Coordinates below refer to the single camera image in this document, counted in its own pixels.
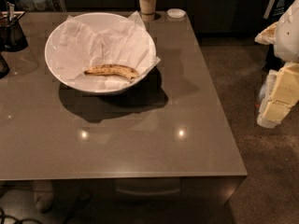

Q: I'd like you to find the white gripper with vents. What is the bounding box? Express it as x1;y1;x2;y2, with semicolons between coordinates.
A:
254;0;299;129

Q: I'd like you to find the spotted yellow banana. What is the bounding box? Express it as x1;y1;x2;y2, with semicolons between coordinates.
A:
84;64;139;81

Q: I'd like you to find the large white bowl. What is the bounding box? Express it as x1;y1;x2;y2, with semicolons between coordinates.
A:
44;12;157;95

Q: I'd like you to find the small white round lid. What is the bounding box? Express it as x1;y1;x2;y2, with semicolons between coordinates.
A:
167;8;186;19

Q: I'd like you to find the beige paper cup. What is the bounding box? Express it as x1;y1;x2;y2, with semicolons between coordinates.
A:
139;0;156;15

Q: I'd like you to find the crumpled white paper liner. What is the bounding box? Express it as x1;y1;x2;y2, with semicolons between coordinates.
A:
55;10;162;91

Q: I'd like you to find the dark glass container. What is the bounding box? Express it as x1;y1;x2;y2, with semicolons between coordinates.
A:
0;2;28;52

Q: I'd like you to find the dark round object left edge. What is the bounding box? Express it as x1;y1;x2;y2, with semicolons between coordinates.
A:
0;53;10;78

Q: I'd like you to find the black cable on floor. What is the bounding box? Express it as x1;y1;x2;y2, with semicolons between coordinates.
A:
0;206;43;224

